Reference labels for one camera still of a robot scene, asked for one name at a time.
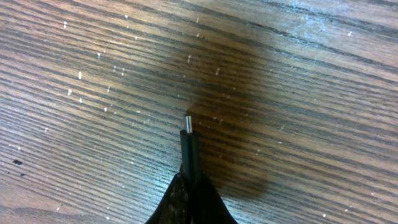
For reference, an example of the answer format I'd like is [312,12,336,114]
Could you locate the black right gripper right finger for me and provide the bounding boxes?
[188,175,237,224]

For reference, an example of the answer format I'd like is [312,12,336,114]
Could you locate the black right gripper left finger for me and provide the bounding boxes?
[146,173,188,224]

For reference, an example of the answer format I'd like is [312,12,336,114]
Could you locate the black charger cable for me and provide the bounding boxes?
[179,114,202,184]

